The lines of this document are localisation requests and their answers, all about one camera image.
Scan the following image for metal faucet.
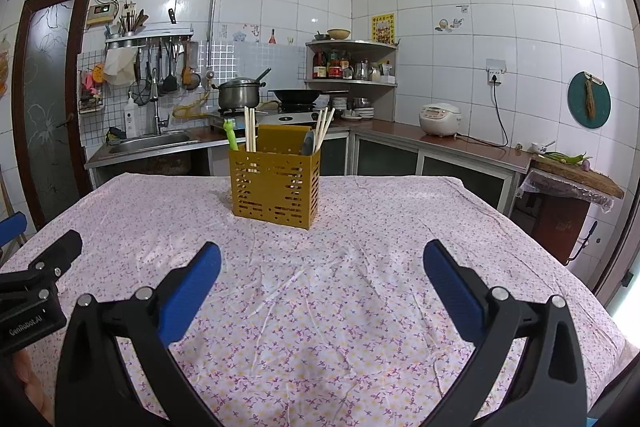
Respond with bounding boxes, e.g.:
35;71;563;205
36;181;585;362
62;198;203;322
149;69;170;136

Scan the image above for white corner shelf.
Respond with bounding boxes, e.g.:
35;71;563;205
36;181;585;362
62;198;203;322
304;39;399;122

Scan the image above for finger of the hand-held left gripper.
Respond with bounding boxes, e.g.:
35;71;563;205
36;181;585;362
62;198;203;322
0;212;28;250
0;229;83;303

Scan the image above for wooden frosted glass door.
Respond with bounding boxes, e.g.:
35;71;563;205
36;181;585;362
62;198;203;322
12;0;97;230

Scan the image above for yellow hose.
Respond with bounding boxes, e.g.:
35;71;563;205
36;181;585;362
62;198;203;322
172;92;211;118

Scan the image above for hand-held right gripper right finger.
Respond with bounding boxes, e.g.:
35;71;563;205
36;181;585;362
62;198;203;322
420;239;588;427

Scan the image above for black slotted spatula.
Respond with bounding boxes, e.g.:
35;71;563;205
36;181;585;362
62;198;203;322
162;39;180;94

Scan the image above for steel sink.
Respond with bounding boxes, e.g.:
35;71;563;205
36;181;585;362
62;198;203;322
84;129;221;170

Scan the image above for white rice cooker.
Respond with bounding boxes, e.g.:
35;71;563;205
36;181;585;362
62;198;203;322
418;102;461;138

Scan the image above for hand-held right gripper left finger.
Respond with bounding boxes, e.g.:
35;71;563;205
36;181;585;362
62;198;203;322
55;242;223;427

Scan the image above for wire basket with colourful sponges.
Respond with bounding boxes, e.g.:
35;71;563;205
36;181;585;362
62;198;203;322
77;63;107;115

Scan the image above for green vegetables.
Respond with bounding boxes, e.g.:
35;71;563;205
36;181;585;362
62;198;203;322
544;151;594;166

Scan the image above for mesh strainer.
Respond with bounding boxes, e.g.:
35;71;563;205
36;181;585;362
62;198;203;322
129;47;151;106

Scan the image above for white wire grid panel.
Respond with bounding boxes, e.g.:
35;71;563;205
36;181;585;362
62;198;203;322
76;49;211;142

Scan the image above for small plastic covered table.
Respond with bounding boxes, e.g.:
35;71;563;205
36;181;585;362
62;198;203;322
517;168;617;267

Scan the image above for orange plastic bag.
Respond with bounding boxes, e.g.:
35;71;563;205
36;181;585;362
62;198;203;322
0;38;11;98

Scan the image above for white soap bottle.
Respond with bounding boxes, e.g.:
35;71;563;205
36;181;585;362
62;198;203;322
124;92;139;138

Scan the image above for white wall socket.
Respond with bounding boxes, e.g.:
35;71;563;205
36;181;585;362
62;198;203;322
485;59;507;86

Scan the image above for round green cutting board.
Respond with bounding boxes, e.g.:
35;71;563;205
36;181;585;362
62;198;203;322
567;70;612;129

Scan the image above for metal utensil cup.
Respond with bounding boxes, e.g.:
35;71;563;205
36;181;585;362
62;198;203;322
118;4;151;38

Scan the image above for floral tablecloth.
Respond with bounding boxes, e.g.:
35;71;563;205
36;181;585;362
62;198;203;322
0;172;628;427

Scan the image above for brown hanging brush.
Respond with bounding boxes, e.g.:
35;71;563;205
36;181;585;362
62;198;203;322
584;74;605;120

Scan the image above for wooden chopping block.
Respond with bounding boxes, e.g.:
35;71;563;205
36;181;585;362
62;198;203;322
529;154;626;200

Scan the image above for white cloth bag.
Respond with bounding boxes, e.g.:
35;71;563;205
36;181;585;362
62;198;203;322
102;46;140;86

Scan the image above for white base cabinet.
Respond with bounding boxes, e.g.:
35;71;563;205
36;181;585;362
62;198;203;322
207;127;518;218

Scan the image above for black wok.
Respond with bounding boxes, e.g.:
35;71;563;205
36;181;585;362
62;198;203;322
267;88;347;104

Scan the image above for metal wall rack shelf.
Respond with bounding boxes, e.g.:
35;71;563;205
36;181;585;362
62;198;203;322
104;24;195;46

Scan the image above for yellow wall poster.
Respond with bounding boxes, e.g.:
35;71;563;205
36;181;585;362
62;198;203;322
371;12;396;44

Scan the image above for gas stove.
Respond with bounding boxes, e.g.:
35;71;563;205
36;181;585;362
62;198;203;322
206;103;323;130

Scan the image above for yellow slotted utensil holder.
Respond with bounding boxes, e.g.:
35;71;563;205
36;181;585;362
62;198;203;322
229;125;322;230

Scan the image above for beige wall controller box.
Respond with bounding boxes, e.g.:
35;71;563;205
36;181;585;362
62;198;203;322
85;4;118;26

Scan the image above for black power cable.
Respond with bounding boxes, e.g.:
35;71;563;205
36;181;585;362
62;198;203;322
456;79;512;149

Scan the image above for person's left hand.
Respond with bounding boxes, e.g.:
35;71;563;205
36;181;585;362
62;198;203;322
12;349;53;423

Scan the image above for steel pot with lid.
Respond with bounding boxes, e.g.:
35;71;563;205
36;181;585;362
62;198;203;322
211;77;267;110

